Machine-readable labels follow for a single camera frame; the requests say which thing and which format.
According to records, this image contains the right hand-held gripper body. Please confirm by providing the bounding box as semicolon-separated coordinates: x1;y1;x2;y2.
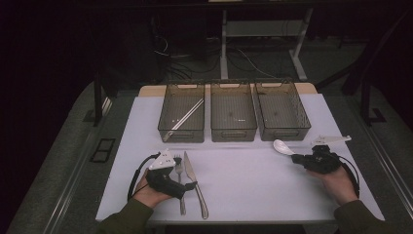
304;135;353;175

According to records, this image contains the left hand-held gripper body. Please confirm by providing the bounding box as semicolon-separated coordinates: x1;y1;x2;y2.
144;148;188;200

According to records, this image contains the silver metal table knife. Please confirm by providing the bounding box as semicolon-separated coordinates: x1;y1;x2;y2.
183;150;209;220

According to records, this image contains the white plastic spoon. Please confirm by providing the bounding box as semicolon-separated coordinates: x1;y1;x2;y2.
273;138;296;156

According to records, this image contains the silver metal fork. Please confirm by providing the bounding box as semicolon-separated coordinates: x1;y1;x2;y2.
173;154;187;216

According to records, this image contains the white chopstick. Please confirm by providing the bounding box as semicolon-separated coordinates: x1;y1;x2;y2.
169;97;205;132
162;99;206;142

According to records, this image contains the brown transparent plastic bin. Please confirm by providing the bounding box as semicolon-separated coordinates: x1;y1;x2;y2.
253;80;312;141
209;81;258;142
158;82;207;143

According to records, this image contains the person's left hand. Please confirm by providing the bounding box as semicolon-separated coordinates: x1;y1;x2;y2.
131;169;173;210

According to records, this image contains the black metal stand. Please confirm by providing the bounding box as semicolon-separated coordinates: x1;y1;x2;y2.
359;77;388;127

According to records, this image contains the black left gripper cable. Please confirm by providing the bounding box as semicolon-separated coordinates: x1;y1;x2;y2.
127;151;162;202

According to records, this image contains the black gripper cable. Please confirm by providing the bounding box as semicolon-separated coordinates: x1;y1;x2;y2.
127;151;162;202
337;155;361;198

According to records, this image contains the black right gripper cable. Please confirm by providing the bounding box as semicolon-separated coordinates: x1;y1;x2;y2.
337;155;361;198

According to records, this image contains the metal floor rail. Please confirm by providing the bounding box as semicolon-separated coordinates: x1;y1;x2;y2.
355;106;413;209
43;97;113;234

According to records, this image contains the black floor cable bundle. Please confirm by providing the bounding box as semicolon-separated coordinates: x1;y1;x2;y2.
152;33;222;82

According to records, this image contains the white floor cable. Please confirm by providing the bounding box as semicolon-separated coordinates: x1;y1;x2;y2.
238;48;278;80

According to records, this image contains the white metal table frame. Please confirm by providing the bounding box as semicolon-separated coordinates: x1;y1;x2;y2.
219;8;315;82

